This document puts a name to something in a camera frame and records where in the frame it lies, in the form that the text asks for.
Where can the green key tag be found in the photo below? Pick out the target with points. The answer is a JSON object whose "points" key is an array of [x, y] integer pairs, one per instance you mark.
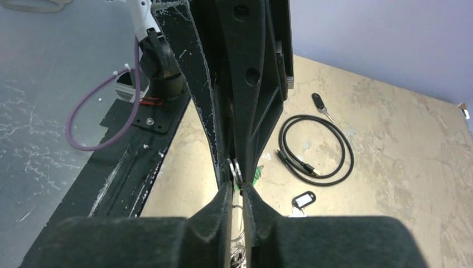
{"points": [[258, 174]]}

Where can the aluminium frame rail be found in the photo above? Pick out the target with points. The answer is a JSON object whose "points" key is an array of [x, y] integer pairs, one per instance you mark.
{"points": [[125, 86]]}

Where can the key with black tag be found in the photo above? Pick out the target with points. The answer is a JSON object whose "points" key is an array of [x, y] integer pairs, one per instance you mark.
{"points": [[300, 202]]}

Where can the metal key organizer ring plate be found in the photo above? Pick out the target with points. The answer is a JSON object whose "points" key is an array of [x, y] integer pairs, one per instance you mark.
{"points": [[238, 254]]}

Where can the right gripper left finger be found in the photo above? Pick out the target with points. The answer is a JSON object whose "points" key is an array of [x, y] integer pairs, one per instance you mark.
{"points": [[202, 240]]}

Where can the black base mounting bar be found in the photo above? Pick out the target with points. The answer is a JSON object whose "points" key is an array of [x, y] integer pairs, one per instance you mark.
{"points": [[115, 181]]}

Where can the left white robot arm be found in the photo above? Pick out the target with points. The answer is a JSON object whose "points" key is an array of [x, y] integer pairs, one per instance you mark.
{"points": [[160, 66]]}

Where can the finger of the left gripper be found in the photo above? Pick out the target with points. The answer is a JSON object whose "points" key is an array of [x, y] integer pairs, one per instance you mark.
{"points": [[179, 28], [257, 39]]}

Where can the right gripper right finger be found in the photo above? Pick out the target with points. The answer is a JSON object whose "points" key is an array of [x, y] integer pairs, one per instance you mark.
{"points": [[325, 241]]}

